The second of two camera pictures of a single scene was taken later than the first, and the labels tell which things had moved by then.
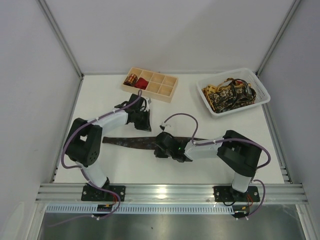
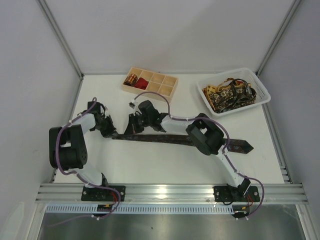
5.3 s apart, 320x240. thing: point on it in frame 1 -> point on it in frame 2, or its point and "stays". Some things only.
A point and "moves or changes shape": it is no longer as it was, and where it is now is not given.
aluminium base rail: [166, 193] stays
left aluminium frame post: [62, 38] stays
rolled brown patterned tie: [131, 80] stays
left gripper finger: [142, 122] -> [114, 135]
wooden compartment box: [159, 86] stays
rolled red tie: [141, 83] stays
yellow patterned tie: [210, 89] stays
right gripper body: [160, 150] -> [133, 122]
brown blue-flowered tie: [144, 143] moves or changes shape
